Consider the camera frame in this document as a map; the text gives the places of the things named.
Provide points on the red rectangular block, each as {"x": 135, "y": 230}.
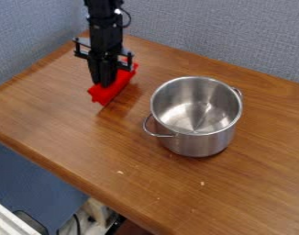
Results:
{"x": 104, "y": 95}

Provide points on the stainless steel pot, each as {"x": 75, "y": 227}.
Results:
{"x": 195, "y": 111}

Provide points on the white ribbed device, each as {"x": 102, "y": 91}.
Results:
{"x": 12, "y": 225}

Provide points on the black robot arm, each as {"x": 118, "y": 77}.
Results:
{"x": 104, "y": 9}

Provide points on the white clutter under table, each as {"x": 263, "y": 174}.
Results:
{"x": 95, "y": 219}

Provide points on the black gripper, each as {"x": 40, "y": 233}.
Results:
{"x": 103, "y": 50}

